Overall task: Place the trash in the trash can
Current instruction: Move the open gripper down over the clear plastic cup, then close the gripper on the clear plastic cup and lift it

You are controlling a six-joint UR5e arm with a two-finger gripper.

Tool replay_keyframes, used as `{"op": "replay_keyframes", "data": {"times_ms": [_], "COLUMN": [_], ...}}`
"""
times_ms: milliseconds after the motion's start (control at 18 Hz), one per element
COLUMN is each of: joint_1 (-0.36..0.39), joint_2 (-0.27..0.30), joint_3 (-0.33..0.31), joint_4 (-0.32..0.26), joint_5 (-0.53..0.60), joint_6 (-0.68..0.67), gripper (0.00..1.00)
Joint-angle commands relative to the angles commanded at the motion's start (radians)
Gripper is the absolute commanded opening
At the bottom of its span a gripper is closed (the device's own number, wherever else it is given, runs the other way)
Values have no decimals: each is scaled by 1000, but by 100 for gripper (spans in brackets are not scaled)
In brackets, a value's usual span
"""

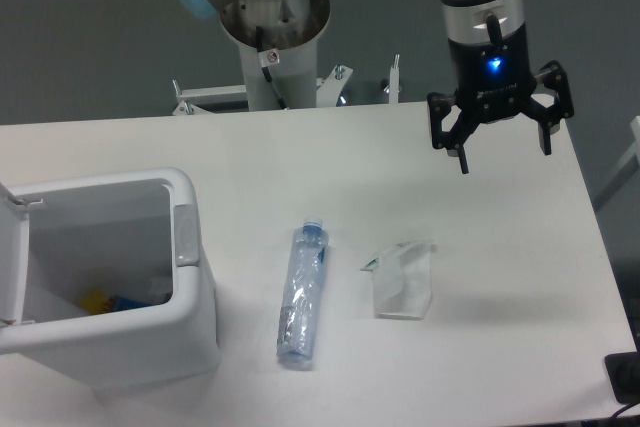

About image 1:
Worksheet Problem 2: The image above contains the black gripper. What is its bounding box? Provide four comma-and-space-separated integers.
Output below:
426, 26, 575, 176

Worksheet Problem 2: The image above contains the clear plastic water bottle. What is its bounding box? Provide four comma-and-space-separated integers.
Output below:
276, 217, 329, 364

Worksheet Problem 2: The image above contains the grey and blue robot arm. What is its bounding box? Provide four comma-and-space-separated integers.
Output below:
180, 0, 574, 160

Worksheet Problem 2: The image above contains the blue trash piece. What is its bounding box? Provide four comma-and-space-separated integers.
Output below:
110, 296, 148, 312

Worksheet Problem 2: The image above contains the white plastic trash can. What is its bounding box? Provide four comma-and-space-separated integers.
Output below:
1, 168, 221, 389

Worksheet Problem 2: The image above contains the yellow trash piece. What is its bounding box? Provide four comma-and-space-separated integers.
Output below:
77, 289, 114, 315

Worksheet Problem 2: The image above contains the black device at table edge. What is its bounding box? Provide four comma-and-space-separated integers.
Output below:
604, 352, 639, 404

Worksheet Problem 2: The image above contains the white frame at right edge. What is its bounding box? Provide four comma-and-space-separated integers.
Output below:
592, 116, 639, 212

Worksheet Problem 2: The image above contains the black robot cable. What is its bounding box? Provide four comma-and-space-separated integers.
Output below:
255, 25, 291, 111

